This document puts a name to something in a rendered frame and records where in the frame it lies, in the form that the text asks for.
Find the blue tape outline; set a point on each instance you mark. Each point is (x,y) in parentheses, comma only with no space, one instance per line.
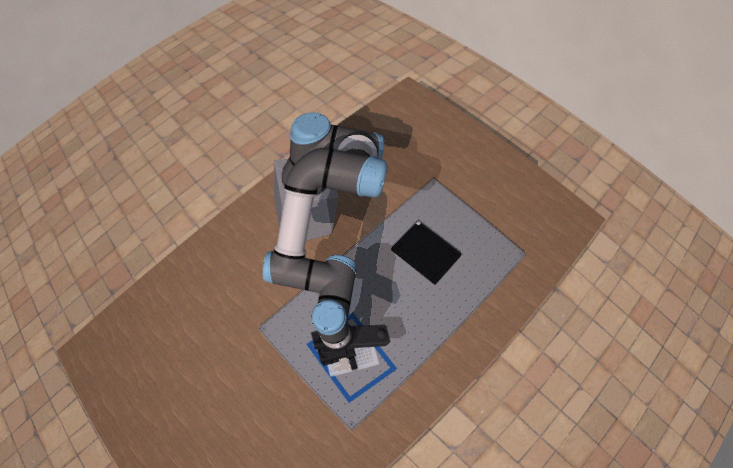
(368,386)

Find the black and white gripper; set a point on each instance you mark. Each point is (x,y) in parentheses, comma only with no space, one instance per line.
(332,356)

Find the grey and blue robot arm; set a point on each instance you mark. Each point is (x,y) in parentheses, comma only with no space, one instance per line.
(312,167)

